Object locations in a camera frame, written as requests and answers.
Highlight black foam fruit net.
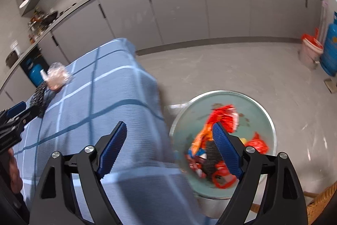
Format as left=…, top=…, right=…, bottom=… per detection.
left=30, top=82, right=54, bottom=118

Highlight clear plastic bag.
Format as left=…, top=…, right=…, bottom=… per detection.
left=40, top=62, right=72, bottom=91

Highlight red plastic bag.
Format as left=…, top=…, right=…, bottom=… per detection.
left=206, top=105, right=239, bottom=134

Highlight orange snack wrapper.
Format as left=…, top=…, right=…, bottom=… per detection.
left=189, top=124, right=213, bottom=158

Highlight teal metal trash bin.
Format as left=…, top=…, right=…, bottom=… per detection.
left=168, top=90, right=277, bottom=219

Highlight grey kitchen cabinets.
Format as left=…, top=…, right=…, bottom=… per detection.
left=0, top=0, right=324, bottom=110

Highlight person's left hand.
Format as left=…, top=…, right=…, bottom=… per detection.
left=8, top=148, right=23, bottom=194

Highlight wicker chair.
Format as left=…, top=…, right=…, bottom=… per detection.
left=250, top=181, right=337, bottom=225

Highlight blue gas cylinder under counter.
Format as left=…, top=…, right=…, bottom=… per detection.
left=26, top=55, right=46, bottom=87

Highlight yellow sponge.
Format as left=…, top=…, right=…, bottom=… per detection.
left=239, top=138, right=248, bottom=145

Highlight blue checkered tablecloth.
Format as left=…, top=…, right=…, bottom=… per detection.
left=14, top=38, right=205, bottom=224

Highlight black wok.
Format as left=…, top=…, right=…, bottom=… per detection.
left=40, top=11, right=58, bottom=26

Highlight cardboard piece on floor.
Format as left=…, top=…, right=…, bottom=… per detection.
left=324, top=78, right=337, bottom=94

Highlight pink bucket with red bag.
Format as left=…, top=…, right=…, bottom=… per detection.
left=298, top=28, right=323, bottom=70

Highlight blue gas cylinder by wall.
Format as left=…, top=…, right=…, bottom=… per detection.
left=320, top=11, right=337, bottom=77

